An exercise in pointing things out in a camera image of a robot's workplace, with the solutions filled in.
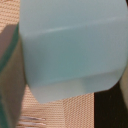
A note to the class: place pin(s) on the woven beige placemat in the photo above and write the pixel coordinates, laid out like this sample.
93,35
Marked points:
16,99

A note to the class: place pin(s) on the wooden handled fork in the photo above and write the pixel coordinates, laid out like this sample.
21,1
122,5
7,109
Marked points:
30,122

